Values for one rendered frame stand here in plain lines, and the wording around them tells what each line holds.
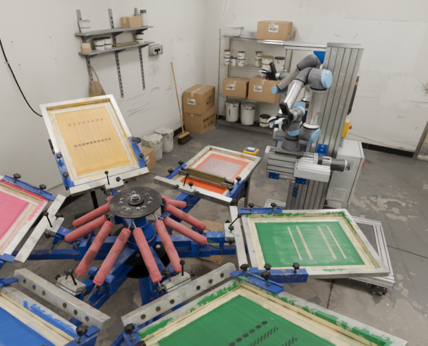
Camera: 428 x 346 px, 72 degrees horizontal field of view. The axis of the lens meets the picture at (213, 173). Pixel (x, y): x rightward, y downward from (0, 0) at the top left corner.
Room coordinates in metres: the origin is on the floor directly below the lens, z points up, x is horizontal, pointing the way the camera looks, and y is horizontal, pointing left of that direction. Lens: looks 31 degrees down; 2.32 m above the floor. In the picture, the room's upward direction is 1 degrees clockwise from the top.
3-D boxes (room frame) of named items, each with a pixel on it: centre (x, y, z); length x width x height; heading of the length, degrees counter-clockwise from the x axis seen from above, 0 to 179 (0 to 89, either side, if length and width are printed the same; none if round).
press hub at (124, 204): (1.35, 0.44, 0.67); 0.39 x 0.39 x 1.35
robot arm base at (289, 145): (2.20, -0.63, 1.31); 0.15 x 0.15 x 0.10
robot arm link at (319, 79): (2.11, -0.73, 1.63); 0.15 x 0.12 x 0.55; 48
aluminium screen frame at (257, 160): (2.30, -0.03, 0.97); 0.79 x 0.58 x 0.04; 154
